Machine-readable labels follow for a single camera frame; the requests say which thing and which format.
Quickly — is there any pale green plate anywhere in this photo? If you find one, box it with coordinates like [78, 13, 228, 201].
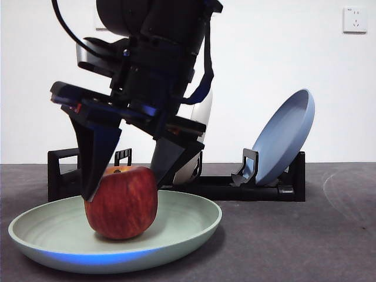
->
[8, 190, 223, 275]

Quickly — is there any blue plate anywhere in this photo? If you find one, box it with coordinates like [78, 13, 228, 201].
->
[251, 88, 315, 186]

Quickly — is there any cream white plate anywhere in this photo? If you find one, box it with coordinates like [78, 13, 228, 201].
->
[173, 87, 214, 186]

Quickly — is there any red apple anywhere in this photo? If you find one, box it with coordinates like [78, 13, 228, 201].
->
[84, 165, 159, 240]

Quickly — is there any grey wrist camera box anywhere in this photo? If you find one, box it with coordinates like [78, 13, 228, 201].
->
[75, 37, 132, 78]

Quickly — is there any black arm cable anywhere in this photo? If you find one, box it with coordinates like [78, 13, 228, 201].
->
[51, 0, 130, 59]

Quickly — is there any black plate rack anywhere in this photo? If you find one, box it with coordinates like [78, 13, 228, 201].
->
[47, 148, 306, 203]

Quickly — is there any blue sleeved cable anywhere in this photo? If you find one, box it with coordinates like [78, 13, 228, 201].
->
[184, 14, 216, 106]

